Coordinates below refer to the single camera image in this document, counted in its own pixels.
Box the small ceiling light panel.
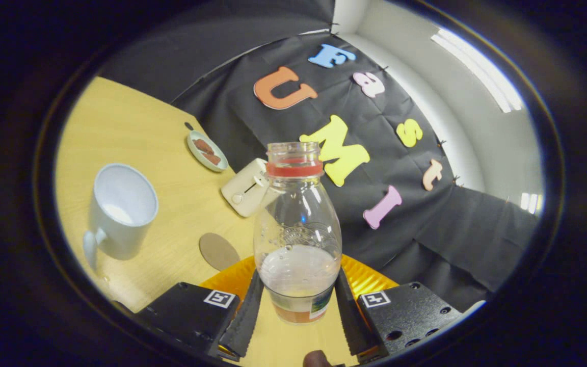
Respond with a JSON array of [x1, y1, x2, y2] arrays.
[[520, 193, 540, 215]]

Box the large ceiling light panel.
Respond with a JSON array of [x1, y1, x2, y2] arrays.
[[431, 28, 523, 114]]

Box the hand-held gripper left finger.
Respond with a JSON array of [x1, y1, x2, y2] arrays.
[[136, 255, 265, 362]]

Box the wooden table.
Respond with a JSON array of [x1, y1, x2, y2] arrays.
[[55, 76, 360, 367]]

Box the round brown coaster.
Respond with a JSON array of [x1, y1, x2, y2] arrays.
[[199, 233, 242, 272]]

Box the clear juice bottle red label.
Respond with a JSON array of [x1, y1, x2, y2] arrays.
[[253, 142, 343, 325]]

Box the pale green plate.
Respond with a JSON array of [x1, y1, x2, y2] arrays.
[[186, 130, 229, 173]]

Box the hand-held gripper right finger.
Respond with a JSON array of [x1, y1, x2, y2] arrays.
[[334, 254, 463, 363]]

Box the white cup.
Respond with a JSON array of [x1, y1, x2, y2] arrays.
[[83, 163, 159, 271]]

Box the white toaster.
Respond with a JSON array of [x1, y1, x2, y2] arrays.
[[221, 158, 281, 218]]

